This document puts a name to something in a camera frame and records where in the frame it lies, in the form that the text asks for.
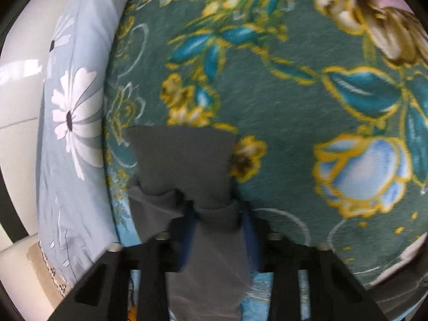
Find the light blue daisy bedsheet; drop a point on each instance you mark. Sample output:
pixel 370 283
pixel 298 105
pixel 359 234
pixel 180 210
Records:
pixel 73 174

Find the white glossy wardrobe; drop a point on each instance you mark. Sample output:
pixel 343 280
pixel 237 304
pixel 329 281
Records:
pixel 20 107

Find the dark grey pants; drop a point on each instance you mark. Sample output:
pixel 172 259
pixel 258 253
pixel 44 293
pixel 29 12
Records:
pixel 180 160

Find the green floral blanket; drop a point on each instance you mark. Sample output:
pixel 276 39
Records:
pixel 284 107

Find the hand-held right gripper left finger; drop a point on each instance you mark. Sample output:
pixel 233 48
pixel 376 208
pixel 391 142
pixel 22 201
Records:
pixel 186 240

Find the beige patterned floor mat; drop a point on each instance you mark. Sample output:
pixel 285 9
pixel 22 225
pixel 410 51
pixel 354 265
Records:
pixel 46 271

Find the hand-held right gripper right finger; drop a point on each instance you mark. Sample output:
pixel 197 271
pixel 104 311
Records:
pixel 251 244

